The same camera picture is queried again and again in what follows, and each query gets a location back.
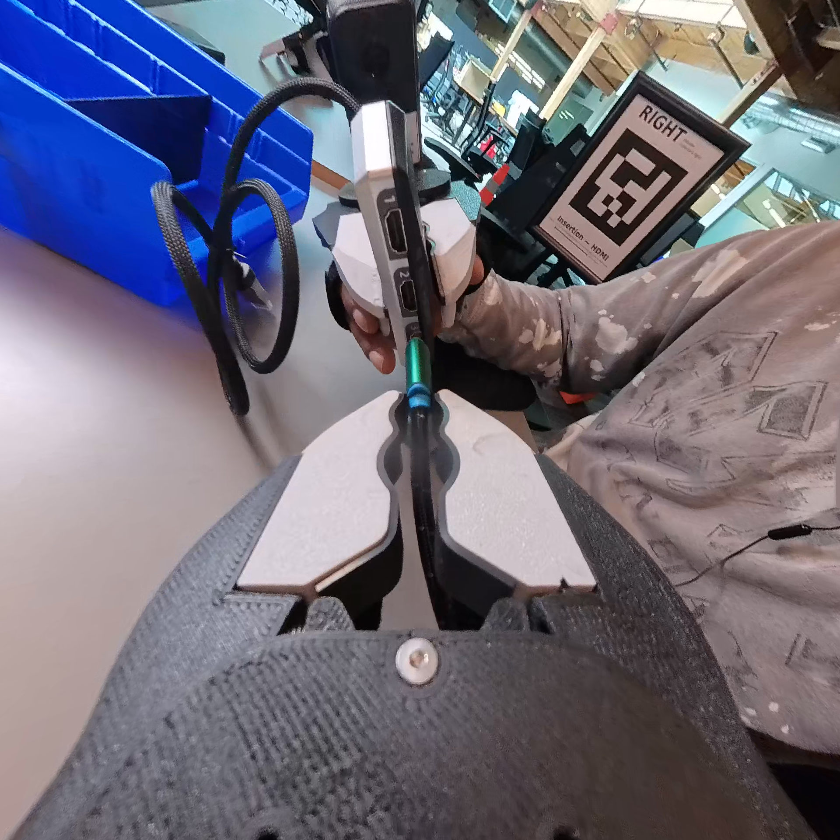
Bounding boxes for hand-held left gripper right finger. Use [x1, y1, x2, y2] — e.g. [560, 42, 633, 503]
[432, 387, 598, 602]

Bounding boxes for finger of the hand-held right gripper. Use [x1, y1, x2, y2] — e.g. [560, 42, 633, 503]
[423, 197, 476, 329]
[330, 209, 395, 329]

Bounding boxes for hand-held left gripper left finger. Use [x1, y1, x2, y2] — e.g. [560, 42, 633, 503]
[235, 390, 404, 597]

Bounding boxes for silver hdmi switch box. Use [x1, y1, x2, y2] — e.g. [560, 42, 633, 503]
[350, 100, 442, 367]

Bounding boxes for black hdmi cable green plugs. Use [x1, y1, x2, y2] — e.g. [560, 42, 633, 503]
[402, 335, 460, 631]

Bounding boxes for person's right forearm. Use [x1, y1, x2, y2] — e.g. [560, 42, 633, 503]
[449, 222, 840, 395]

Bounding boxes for person's right hand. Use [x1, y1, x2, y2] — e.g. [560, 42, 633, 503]
[341, 285, 400, 376]

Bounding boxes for black framed tag sign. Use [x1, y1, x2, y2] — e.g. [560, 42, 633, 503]
[530, 71, 751, 284]

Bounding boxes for person's patterned grey shirt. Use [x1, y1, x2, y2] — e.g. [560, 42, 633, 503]
[545, 315, 840, 762]

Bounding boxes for blue plastic bin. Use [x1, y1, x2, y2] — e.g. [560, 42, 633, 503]
[0, 0, 314, 311]

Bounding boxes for coiled black braided cable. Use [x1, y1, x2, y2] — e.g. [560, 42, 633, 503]
[150, 75, 362, 417]

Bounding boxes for black clip microphone wire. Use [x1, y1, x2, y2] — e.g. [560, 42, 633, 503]
[676, 521, 840, 586]

